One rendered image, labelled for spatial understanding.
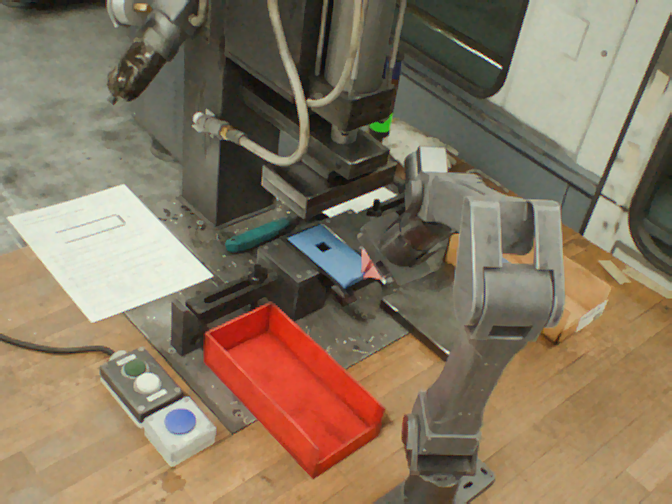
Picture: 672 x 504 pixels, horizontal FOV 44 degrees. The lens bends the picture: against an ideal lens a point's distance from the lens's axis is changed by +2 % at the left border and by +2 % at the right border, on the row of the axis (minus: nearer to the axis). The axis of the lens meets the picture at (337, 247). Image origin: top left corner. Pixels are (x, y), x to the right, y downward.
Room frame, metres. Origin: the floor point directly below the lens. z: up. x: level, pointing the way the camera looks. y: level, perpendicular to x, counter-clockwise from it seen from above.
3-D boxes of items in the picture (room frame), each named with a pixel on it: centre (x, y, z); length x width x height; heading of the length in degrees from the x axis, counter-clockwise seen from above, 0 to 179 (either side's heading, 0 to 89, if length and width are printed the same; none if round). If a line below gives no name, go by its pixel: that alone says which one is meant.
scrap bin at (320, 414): (0.78, 0.03, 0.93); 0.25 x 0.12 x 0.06; 48
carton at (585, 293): (1.12, -0.32, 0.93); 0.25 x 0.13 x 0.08; 48
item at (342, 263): (1.00, 0.00, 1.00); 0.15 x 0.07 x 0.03; 47
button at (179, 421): (0.68, 0.16, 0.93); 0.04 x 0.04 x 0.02
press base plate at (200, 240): (1.11, 0.06, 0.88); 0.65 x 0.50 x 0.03; 138
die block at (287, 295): (1.04, 0.02, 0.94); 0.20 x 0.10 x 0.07; 138
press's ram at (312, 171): (1.07, 0.08, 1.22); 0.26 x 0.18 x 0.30; 48
